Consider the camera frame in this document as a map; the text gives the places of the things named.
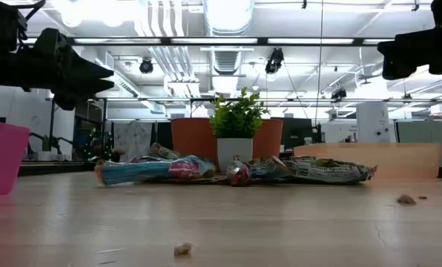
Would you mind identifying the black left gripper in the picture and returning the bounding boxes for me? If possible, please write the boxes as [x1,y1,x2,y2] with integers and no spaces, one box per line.
[0,27,116,111]

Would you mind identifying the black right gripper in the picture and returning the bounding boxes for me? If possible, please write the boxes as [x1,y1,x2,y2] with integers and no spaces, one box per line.
[377,16,442,81]

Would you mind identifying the blue red-ended snack bar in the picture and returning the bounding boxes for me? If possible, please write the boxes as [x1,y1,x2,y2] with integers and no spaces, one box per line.
[168,154,217,179]
[94,161,172,187]

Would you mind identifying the grey brown granola bar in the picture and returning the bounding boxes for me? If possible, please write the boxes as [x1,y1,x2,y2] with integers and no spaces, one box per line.
[148,142,182,161]

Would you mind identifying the silvery blue granola bar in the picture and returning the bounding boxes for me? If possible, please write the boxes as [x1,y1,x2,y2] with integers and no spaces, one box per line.
[283,156,378,185]

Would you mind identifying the Chewy granola bar red ends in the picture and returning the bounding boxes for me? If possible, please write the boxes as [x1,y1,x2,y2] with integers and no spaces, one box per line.
[226,154,252,187]

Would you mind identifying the Chewy granola bar orange band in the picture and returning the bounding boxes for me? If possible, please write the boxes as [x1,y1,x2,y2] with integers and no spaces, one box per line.
[248,155,294,179]

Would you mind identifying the black shelving rack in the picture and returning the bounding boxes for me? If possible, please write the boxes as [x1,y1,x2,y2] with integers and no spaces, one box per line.
[73,98,109,162]

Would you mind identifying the person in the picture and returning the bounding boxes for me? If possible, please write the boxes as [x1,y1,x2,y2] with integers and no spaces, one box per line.
[89,139,128,163]

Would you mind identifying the white patterned cloth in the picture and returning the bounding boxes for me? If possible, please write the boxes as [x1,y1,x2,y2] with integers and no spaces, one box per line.
[113,121,154,164]

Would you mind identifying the white cabinet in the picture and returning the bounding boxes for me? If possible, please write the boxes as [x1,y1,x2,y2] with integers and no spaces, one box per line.
[356,102,391,144]

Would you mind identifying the grey-green partition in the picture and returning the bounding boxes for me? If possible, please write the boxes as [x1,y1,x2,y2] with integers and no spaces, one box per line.
[396,120,442,168]

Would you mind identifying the translucent orange plastic bin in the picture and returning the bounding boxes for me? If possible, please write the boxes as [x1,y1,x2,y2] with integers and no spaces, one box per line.
[293,142,442,179]

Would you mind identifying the thin black overhead beam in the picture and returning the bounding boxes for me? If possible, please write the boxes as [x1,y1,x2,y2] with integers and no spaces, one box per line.
[46,96,442,104]

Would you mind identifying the pink plastic bin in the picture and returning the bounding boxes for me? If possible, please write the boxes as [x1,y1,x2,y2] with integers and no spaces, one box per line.
[0,118,31,198]

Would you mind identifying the terracotta plastic basket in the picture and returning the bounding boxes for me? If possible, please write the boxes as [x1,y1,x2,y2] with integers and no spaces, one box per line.
[171,117,284,174]

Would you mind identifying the black monitor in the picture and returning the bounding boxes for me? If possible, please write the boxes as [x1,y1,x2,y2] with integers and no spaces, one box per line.
[271,117,315,151]

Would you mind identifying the round woven placemat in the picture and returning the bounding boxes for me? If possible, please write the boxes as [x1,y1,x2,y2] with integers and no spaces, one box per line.
[142,174,318,185]

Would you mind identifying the green plant in white pot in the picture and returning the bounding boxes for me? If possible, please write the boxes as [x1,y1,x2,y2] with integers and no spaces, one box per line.
[208,87,270,174]

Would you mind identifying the large beige crumb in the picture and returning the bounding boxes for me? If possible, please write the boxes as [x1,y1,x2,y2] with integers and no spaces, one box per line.
[174,242,193,257]

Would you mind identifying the round black ceiling camera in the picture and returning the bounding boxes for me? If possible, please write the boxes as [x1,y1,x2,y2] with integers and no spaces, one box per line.
[139,57,155,75]

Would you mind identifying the small black ceiling camera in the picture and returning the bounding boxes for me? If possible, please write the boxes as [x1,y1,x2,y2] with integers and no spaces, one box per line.
[331,88,348,102]

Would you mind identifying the thin hanging cable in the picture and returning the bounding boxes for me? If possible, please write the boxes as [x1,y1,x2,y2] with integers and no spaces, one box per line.
[314,0,325,125]

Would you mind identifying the black ceiling-hung camera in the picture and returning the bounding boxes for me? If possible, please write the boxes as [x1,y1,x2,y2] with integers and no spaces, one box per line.
[264,47,286,75]

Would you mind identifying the silver ceiling duct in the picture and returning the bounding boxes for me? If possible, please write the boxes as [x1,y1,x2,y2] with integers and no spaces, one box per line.
[202,0,255,93]

